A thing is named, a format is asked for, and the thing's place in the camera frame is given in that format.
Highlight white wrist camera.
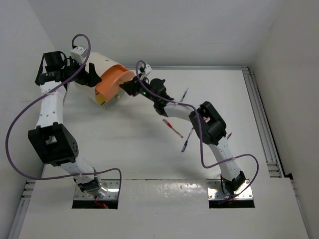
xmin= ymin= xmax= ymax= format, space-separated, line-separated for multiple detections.
xmin=70 ymin=46 xmax=88 ymax=64
xmin=139 ymin=64 xmax=152 ymax=80

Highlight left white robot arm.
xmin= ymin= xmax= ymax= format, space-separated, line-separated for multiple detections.
xmin=28 ymin=47 xmax=108 ymax=198

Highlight yellow drawer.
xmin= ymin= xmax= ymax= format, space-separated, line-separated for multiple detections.
xmin=95 ymin=93 xmax=105 ymax=105

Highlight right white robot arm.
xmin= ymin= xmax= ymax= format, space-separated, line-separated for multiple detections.
xmin=120 ymin=76 xmax=246 ymax=197

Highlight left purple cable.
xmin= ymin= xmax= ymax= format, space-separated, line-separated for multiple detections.
xmin=4 ymin=34 xmax=122 ymax=180

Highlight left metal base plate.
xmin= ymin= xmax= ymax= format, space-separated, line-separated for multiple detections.
xmin=72 ymin=179 xmax=120 ymax=210

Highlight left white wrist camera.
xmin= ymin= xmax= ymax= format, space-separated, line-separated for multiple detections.
xmin=70 ymin=46 xmax=88 ymax=64

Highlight blue pen centre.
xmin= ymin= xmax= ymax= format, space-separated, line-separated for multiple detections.
xmin=181 ymin=128 xmax=194 ymax=152

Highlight red pen centre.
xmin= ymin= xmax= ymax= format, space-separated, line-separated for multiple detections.
xmin=162 ymin=119 xmax=183 ymax=138

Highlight cream drawer cabinet shell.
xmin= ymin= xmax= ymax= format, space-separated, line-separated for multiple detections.
xmin=74 ymin=52 xmax=120 ymax=103

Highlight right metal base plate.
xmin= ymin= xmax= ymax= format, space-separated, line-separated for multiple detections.
xmin=206 ymin=179 xmax=255 ymax=209

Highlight blue pen near jar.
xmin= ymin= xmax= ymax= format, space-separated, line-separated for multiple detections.
xmin=180 ymin=88 xmax=189 ymax=102

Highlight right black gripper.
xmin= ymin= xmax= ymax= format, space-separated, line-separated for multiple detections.
xmin=122 ymin=73 xmax=158 ymax=103

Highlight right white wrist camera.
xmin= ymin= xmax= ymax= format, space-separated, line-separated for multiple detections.
xmin=139 ymin=64 xmax=152 ymax=80

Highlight metal base plate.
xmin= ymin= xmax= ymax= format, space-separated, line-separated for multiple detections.
xmin=206 ymin=179 xmax=255 ymax=209
xmin=72 ymin=179 xmax=120 ymax=210

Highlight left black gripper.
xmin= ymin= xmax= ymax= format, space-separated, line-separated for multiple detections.
xmin=61 ymin=56 xmax=101 ymax=88

